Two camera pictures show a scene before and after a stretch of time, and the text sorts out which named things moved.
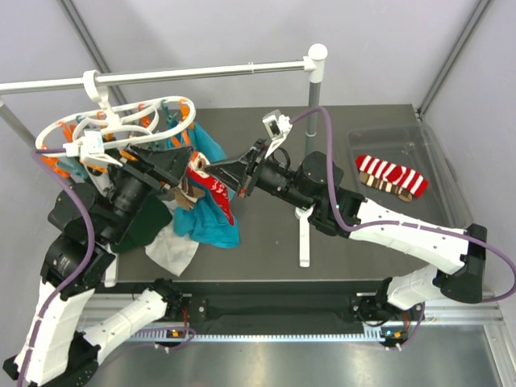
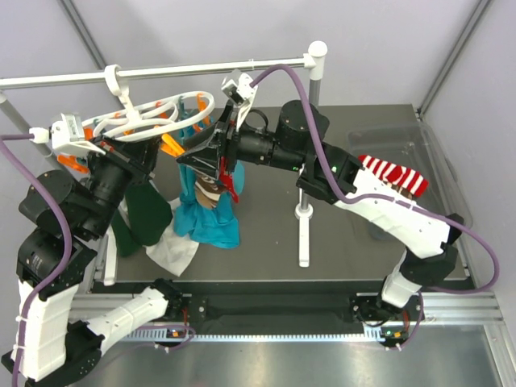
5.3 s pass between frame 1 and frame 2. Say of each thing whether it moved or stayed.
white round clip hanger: moved
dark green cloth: stayed
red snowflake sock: moved
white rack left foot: stayed
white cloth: stayed
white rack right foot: stayed
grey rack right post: stayed
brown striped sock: moved
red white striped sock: stayed
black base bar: stayed
